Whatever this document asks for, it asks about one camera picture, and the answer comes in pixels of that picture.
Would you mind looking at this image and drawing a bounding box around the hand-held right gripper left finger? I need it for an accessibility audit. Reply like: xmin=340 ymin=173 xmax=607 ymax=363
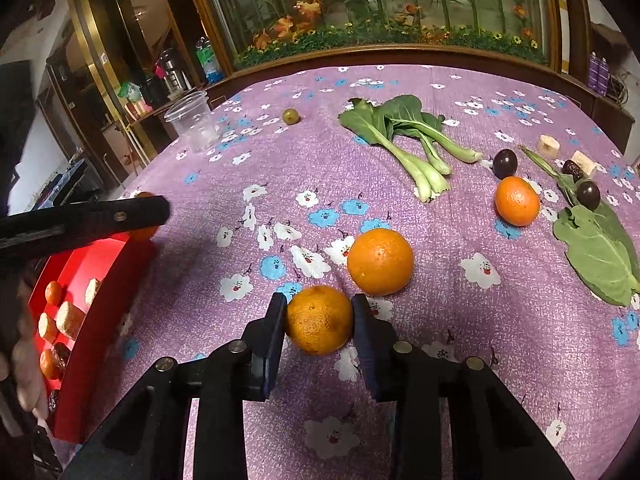
xmin=60 ymin=292 xmax=288 ymax=480

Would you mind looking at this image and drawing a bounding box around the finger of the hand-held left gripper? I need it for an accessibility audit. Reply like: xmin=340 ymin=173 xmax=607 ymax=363
xmin=0 ymin=195 xmax=171 ymax=261

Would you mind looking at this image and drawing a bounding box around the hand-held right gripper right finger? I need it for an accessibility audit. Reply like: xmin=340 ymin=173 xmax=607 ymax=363
xmin=351 ymin=294 xmax=576 ymax=480

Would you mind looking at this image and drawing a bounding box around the red box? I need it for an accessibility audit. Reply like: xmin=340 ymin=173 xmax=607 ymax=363
xmin=27 ymin=230 xmax=158 ymax=443

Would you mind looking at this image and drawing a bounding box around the person's left hand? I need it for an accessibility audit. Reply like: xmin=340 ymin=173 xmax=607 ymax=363
xmin=0 ymin=280 xmax=51 ymax=421

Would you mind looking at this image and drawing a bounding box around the purple floral tablecloth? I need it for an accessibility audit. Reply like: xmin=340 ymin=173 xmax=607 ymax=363
xmin=60 ymin=64 xmax=640 ymax=480

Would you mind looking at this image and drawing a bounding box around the clear plastic cup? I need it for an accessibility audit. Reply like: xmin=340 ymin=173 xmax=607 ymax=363
xmin=164 ymin=91 xmax=220 ymax=153

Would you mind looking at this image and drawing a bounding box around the black bottle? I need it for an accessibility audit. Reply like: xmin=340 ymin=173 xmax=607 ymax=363
xmin=142 ymin=72 xmax=168 ymax=106

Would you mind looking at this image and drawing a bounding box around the wooden display shelf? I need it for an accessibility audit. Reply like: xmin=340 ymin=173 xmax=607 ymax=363
xmin=35 ymin=0 xmax=211 ymax=186

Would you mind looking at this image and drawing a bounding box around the plastic water bottle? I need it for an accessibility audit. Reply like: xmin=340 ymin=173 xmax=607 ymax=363
xmin=195 ymin=36 xmax=225 ymax=85

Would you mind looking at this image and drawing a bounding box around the green bok choy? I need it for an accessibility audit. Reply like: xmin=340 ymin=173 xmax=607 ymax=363
xmin=422 ymin=112 xmax=485 ymax=163
xmin=338 ymin=98 xmax=437 ymax=204
xmin=382 ymin=95 xmax=452 ymax=178

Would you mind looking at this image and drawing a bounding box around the dark purple passion fruit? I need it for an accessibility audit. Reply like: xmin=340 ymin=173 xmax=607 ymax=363
xmin=576 ymin=180 xmax=602 ymax=211
xmin=492 ymin=149 xmax=519 ymax=180

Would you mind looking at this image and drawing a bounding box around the large green leaf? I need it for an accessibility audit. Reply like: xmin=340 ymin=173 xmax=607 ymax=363
xmin=519 ymin=145 xmax=640 ymax=307

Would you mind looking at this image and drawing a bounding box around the wooden side cabinet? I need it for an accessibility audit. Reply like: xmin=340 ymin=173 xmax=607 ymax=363
xmin=550 ymin=67 xmax=637 ymax=156

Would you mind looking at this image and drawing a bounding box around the flower painted glass panel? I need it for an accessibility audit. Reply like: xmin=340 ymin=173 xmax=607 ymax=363
xmin=185 ymin=0 xmax=566 ymax=78

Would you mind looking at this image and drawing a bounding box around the wooden wall shelf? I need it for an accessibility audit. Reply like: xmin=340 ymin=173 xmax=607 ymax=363
xmin=590 ymin=22 xmax=628 ymax=53

